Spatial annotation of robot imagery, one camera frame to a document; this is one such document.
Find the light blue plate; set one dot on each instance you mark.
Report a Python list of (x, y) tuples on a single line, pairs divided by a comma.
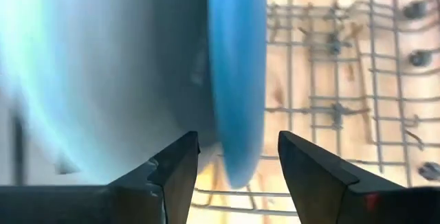
[(86, 62)]

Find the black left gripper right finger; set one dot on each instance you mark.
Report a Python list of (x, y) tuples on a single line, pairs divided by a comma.
[(326, 189)]

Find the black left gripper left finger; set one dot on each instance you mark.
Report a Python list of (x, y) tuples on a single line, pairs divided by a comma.
[(137, 200)]

